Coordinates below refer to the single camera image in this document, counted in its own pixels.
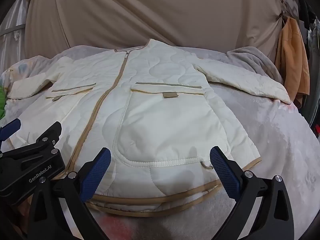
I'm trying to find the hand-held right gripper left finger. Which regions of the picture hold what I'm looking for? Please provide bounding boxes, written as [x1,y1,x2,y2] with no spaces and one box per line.
[27,147,112,240]

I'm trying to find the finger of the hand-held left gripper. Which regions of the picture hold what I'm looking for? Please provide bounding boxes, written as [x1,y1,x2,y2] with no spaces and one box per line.
[26,121,62,153]
[0,118,21,153]

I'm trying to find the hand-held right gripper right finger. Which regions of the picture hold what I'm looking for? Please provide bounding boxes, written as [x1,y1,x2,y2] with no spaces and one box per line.
[209,146,297,240]

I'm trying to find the cream quilted jacket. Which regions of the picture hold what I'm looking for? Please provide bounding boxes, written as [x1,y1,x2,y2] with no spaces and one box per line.
[7,38,292,212]

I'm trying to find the dark hanging clothes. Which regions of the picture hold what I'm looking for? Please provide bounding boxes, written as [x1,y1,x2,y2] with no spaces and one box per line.
[297,0,320,135]

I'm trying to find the green soft object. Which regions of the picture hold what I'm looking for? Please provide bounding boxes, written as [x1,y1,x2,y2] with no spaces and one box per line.
[0,85,8,120]

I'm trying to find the grey floral blanket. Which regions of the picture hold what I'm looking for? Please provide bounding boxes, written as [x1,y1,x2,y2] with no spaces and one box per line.
[0,44,320,240]

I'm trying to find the silver shiny curtain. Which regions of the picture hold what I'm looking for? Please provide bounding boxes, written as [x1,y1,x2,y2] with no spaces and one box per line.
[0,0,33,73]

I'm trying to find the orange hanging cloth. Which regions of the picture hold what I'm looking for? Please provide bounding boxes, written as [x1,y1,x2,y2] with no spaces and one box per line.
[274,16,310,105]

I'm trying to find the beige draped cloth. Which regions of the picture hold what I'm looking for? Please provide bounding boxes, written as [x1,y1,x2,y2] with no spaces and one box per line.
[24,0,285,63]

